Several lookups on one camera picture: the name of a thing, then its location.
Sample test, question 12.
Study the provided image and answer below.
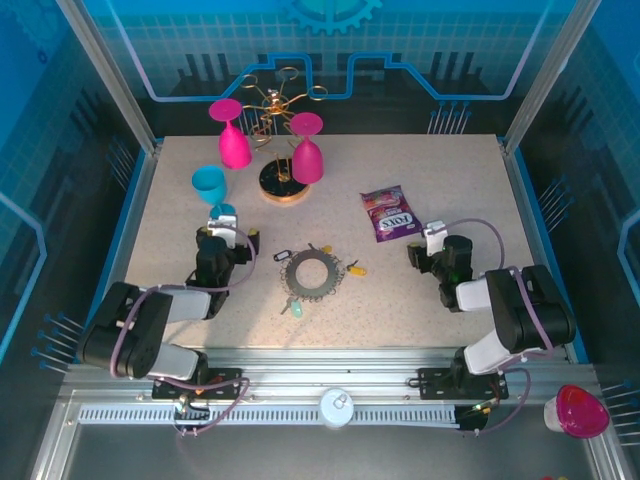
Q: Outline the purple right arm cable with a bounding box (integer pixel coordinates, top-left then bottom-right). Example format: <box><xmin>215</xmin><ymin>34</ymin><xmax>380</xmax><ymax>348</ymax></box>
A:
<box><xmin>424</xmin><ymin>217</ymin><xmax>556</xmax><ymax>437</ymax></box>

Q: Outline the white slotted cable duct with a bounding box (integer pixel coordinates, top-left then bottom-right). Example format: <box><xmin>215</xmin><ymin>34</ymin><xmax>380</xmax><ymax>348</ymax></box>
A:
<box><xmin>77</xmin><ymin>403</ymin><xmax>461</xmax><ymax>427</ymax></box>

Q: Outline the aluminium front rail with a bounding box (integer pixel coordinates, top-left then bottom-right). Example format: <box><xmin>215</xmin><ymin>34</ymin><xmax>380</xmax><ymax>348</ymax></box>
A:
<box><xmin>59</xmin><ymin>346</ymin><xmax>596</xmax><ymax>407</ymax></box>

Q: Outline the tall pink plastic goblet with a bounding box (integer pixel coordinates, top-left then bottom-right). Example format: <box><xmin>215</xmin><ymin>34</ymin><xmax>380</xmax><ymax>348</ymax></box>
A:
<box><xmin>208</xmin><ymin>98</ymin><xmax>253</xmax><ymax>170</ymax></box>

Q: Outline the blue plastic goblet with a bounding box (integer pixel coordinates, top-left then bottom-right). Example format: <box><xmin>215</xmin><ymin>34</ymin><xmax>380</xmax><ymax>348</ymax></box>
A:
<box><xmin>191</xmin><ymin>165</ymin><xmax>236</xmax><ymax>219</ymax></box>

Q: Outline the metal key ring disc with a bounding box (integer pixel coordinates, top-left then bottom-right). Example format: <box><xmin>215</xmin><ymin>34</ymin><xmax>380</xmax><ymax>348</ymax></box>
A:
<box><xmin>278</xmin><ymin>243</ymin><xmax>346</xmax><ymax>304</ymax></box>

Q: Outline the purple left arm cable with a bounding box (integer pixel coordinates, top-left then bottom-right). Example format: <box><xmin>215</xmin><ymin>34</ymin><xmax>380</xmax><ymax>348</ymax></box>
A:
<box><xmin>109</xmin><ymin>222</ymin><xmax>259</xmax><ymax>440</ymax></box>

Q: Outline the short pink plastic goblet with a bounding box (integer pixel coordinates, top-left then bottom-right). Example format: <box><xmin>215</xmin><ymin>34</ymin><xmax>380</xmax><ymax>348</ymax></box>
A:
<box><xmin>289</xmin><ymin>111</ymin><xmax>325</xmax><ymax>185</ymax></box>

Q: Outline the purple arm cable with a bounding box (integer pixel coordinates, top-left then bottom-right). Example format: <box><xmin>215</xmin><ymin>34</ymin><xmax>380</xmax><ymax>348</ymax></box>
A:
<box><xmin>424</xmin><ymin>217</ymin><xmax>556</xmax><ymax>437</ymax></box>
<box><xmin>109</xmin><ymin>222</ymin><xmax>259</xmax><ymax>440</ymax></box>

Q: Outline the aluminium side rail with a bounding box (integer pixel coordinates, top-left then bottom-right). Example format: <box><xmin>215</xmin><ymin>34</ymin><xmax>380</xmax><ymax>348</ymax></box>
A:
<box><xmin>502</xmin><ymin>142</ymin><xmax>589</xmax><ymax>364</ymax></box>
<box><xmin>79</xmin><ymin>142</ymin><xmax>165</xmax><ymax>364</ymax></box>

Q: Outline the gold wire glass rack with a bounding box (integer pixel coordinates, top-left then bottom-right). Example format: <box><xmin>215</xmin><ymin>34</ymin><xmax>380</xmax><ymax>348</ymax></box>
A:
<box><xmin>235</xmin><ymin>66</ymin><xmax>329</xmax><ymax>205</ymax></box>

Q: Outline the aluminium frame post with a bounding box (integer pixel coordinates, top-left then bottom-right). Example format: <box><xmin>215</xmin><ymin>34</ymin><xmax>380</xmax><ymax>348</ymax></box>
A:
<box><xmin>53</xmin><ymin>0</ymin><xmax>165</xmax><ymax>155</ymax></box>
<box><xmin>501</xmin><ymin>0</ymin><xmax>605</xmax><ymax>155</ymax></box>

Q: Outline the pink plastic cup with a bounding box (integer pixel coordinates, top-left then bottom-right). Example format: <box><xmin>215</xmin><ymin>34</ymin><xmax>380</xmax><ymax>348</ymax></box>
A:
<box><xmin>543</xmin><ymin>383</ymin><xmax>611</xmax><ymax>440</ymax></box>

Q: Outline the white round can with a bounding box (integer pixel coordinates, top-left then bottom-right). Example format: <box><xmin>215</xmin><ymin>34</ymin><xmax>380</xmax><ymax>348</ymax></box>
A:
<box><xmin>318</xmin><ymin>387</ymin><xmax>355</xmax><ymax>430</ymax></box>

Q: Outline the purple candy bag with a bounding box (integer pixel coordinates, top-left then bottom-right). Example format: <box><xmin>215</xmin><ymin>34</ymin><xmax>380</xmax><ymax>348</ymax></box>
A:
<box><xmin>360</xmin><ymin>184</ymin><xmax>425</xmax><ymax>245</ymax></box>

